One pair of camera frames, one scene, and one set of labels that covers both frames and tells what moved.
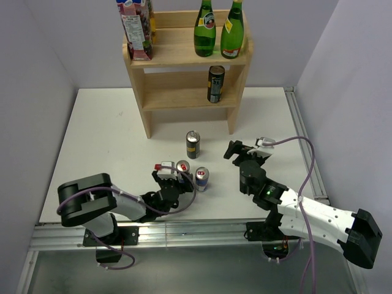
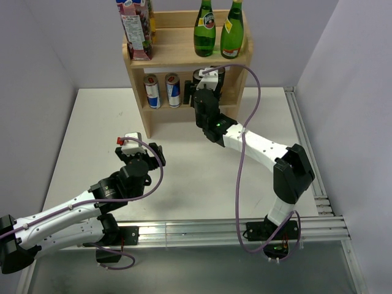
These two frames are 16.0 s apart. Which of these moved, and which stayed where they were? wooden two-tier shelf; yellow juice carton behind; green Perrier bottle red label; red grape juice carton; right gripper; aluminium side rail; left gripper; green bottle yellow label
Moved: left gripper; right gripper
Stayed: aluminium side rail; red grape juice carton; green bottle yellow label; yellow juice carton behind; green Perrier bottle red label; wooden two-tier shelf
